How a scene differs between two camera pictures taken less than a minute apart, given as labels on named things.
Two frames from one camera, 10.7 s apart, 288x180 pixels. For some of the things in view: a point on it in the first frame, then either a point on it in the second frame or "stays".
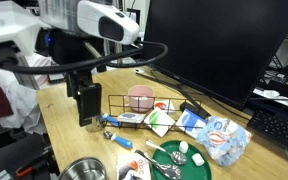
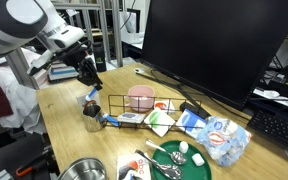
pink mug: x=141 y=98 stays
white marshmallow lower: x=197 y=159 stays
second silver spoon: x=168 y=170 stays
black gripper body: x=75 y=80 → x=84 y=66
